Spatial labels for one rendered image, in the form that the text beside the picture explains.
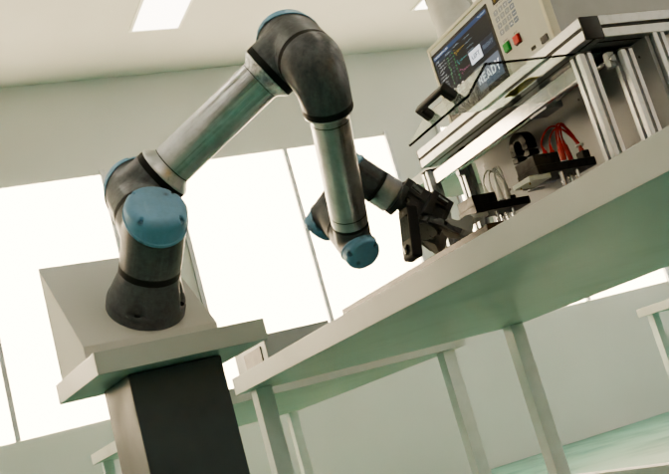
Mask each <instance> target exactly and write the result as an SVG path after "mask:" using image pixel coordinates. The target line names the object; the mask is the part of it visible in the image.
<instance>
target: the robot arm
mask: <svg viewBox="0 0 669 474"><path fill-rule="evenodd" d="M291 92H294V93H295V95H296V97H297V98H298V101H299V103H300V105H301V109H302V113H303V117H304V119H305V120H306V121H308V122H309V123H310V124H311V129H312V134H313V139H314V143H315V148H316V153H317V158H318V162H319V167H320V172H321V177H322V181H323V186H324V191H323V193H322V194H321V196H320V197H319V198H318V200H317V201H316V203H315V204H314V205H313V206H312V207H311V210H310V212H309V214H308V215H307V217H306V218H305V225H306V227H307V229H308V230H310V231H311V232H312V233H313V234H314V235H315V236H317V237H318V238H320V239H322V240H325V241H330V240H331V242H332V243H333V244H334V246H335V248H336V249H337V250H338V252H339V253H340V256H341V258H342V259H343V260H345V261H346V262H347V263H348V265H349V266H351V268H354V269H363V268H366V267H368V266H370V265H371V264H372V263H374V261H375V260H376V259H377V257H378V255H379V245H378V243H377V242H376V239H375V237H374V236H372V235H371V232H370V228H369V222H368V217H367V211H366V205H365V200H366V201H367V202H369V203H371V204H372V205H374V206H375V207H377V208H379V209H380V210H382V211H385V212H386V213H388V214H389V215H392V214H393V213H394V212H395V211H396V210H398V211H399V212H398V217H399V225H400V234H401V242H402V251H403V260H404V262H412V263H413V262H414V261H416V260H417V259H419V258H420V257H422V255H423V253H422V246H424V247H425V248H426V249H428V250H429V251H432V252H433V253H434V254H437V253H439V252H440V251H442V250H444V249H445V246H446V241H447V237H449V238H452V239H458V240H460V239H462V238H464V237H465V236H467V235H469V234H471V233H472V232H473V227H474V217H473V216H471V215H465V216H464V217H463V218H461V219H460V220H455V219H447V217H448V215H449V213H450V210H451V208H452V206H453V204H454V202H453V201H451V200H450V199H448V198H447V197H445V196H444V195H442V194H440V193H439V192H437V191H436V190H433V191H432V192H430V191H428V190H427V189H425V188H424V187H422V186H421V185H419V184H418V183H416V182H415V181H413V180H412V179H410V178H409V177H408V178H407V179H406V181H403V182H402V181H400V180H399V179H397V178H396V177H394V176H393V175H391V174H390V173H388V172H386V171H385V170H383V169H382V168H380V167H379V166H377V165H376V164H374V163H373V162H371V161H369V160H368V159H366V158H365V157H364V156H363V155H362V154H358V153H357V152H356V149H355V144H354V138H353V133H352V127H351V122H350V116H349V115H350V114H351V113H352V111H353V101H352V95H351V90H350V84H349V78H348V73H347V69H346V65H345V61H344V58H343V55H342V52H341V50H340V48H339V46H338V45H337V43H336V42H335V41H334V40H333V39H332V37H330V36H329V35H328V34H327V33H326V32H325V31H324V30H323V29H322V28H321V27H320V26H319V24H318V23H317V22H316V21H315V20H314V19H313V18H311V17H310V16H308V15H306V14H304V13H303V12H301V11H298V10H293V9H284V10H279V11H276V12H274V13H272V14H270V15H269V16H268V17H266V18H265V19H264V20H263V22H262V23H261V24H260V26H259V28H258V31H257V37H256V42H255V43H254V44H253V45H252V46H251V47H250V48H249V49H248V50H247V51H246V52H245V64H244V65H243V66H242V67H241V68H240V69H239V70H238V71H237V72H236V73H235V74H234V75H233V76H232V77H231V78H230V79H229V80H228V81H227V82H226V83H225V84H224V85H223V86H222V87H220V88H219V89H218V90H217V91H216V92H215V93H214V94H213V95H212V96H211V97H210V98H209V99H208V100H207V101H206V102H205V103H204V104H203V105H202V106H201V107H200V108H199V109H198V110H197V111H196V112H195V113H194V114H193V115H191V116H190V117H189V118H188V119H187V120H186V121H185V122H184V123H183V124H182V125H181V126H180V127H179V128H178V129H177V130H176V131H175V132H174V133H173V134H172V135H171V136H170V137H169V138H168V139H167V140H166V141H165V142H163V143H162V144H161V145H160V146H159V147H158V148H157V149H145V150H144V151H143V152H141V153H140V154H139V155H138V156H133V157H131V158H128V157H127V158H124V159H122V160H120V161H119V162H117V163H116V164H115V165H114V166H113V167H112V168H111V169H110V170H109V172H108V174H107V176H106V178H105V181H104V196H105V203H106V206H107V208H108V210H109V212H110V213H111V217H112V220H113V222H114V225H115V227H116V230H117V232H118V235H119V238H120V249H119V260H118V270H117V273H116V275H115V277H114V279H113V281H112V284H111V286H110V288H109V290H108V292H107V296H106V311H107V313H108V315H109V316H110V317H111V318H112V319H113V320H114V321H115V322H116V323H118V324H120V325H122V326H124V327H126V328H129V329H133V330H138V331H146V332H152V331H161V330H165V329H168V328H171V327H173V326H175V325H177V324H178V323H179V322H180V321H181V320H182V319H183V317H184V315H185V309H186V298H185V294H184V290H183V286H182V282H181V277H180V276H181V268H182V261H183V253H184V245H185V238H186V233H187V230H188V223H189V221H188V209H187V206H186V204H185V202H184V201H183V199H182V198H181V197H182V196H183V195H184V194H185V193H186V190H187V181H188V180H189V179H190V178H191V177H192V176H193V175H194V174H195V173H196V172H197V171H198V170H199V169H200V168H201V167H202V166H203V165H204V164H205V163H206V162H207V161H208V160H210V159H211V158H212V157H213V156H214V155H215V154H216V153H217V152H218V151H219V150H220V149H221V148H222V147H223V146H224V145H225V144H226V143H227V142H228V141H229V140H230V139H231V138H232V137H234V136H235V135H236V134H237V133H238V132H239V131H240V130H241V129H242V128H243V127H244V126H245V125H246V124H247V123H248V122H249V121H250V120H251V119H252V118H253V117H254V116H256V115H257V114H258V113H259V112H260V111H261V110H262V109H263V108H264V107H265V106H266V105H267V104H268V103H269V102H270V101H271V100H272V99H273V98H275V97H287V96H288V95H289V94H290V93H291ZM439 195H440V196H441V197H443V198H444V199H446V200H447V201H449V202H446V201H445V200H443V199H441V198H440V197H438V196H439ZM446 219H447V220H446ZM445 220H446V221H445Z"/></svg>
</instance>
